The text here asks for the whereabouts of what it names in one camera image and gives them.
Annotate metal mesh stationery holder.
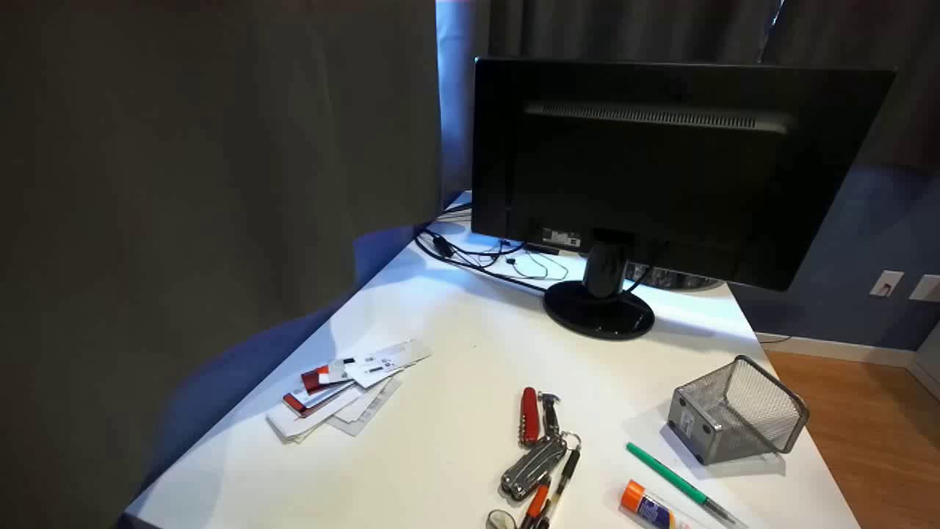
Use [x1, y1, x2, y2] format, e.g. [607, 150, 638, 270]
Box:
[668, 357, 810, 464]

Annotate orange black pen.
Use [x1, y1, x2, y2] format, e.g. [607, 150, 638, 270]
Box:
[519, 451, 582, 529]

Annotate white paper cards stack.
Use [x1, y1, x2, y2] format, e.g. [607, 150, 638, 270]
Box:
[265, 341, 430, 441]

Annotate white wall outlet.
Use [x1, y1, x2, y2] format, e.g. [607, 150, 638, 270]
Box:
[869, 270, 906, 300]

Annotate red pocket knife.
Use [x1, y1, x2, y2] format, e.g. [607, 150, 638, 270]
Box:
[516, 385, 541, 447]

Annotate grey curtain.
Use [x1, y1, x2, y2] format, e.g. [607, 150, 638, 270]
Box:
[0, 0, 441, 529]

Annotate orange capped glue stick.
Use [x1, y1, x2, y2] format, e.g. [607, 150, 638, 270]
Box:
[619, 479, 676, 529]

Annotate black cables behind monitor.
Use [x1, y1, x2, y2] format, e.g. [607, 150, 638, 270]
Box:
[412, 200, 571, 294]

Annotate green marker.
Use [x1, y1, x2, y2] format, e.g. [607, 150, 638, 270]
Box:
[625, 441, 737, 529]

